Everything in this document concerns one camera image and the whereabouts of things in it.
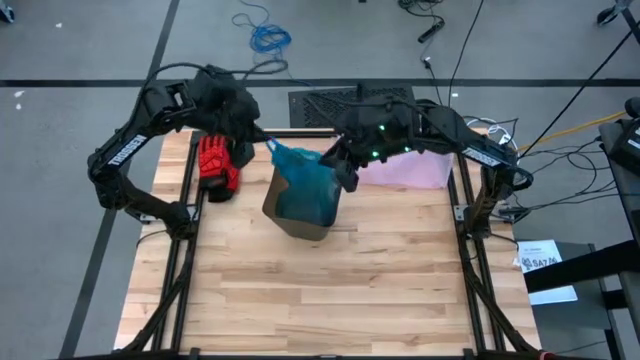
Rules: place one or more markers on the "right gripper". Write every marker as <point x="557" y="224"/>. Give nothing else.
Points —
<point x="380" y="125"/>

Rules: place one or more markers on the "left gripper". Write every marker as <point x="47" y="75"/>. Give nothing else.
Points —
<point x="225" y="107"/>

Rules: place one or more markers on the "teal trash bag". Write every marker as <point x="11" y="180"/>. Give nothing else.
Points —
<point x="305" y="185"/>

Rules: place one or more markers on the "dark grey trash bin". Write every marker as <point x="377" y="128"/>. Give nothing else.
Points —
<point x="305" y="233"/>

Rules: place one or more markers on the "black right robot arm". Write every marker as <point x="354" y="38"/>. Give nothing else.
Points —
<point x="482" y="156"/>

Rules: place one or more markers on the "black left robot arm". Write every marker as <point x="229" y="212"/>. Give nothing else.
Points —
<point x="125" y="150"/>

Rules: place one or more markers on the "flat pink plastic bag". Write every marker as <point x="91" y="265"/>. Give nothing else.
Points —
<point x="415" y="172"/>

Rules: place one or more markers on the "red and black glove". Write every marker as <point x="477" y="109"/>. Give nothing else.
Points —
<point x="217" y="167"/>

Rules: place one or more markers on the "black perforated computer case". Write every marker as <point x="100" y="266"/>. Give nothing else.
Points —
<point x="320" y="107"/>

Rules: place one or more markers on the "white power strip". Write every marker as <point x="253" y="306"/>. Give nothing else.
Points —
<point x="497" y="134"/>

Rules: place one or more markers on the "white printed paper sheet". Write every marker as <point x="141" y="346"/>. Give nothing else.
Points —
<point x="545" y="280"/>

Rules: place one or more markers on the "black stand bar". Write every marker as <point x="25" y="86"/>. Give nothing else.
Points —
<point x="580" y="270"/>

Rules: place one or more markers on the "black office chair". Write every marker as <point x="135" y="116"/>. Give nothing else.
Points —
<point x="627" y="145"/>

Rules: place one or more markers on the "black caster leg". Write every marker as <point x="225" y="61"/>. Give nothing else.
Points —
<point x="607" y="15"/>

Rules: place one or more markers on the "grey metal bracket plate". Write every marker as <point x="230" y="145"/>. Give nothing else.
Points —
<point x="145" y="218"/>
<point x="460" y="212"/>

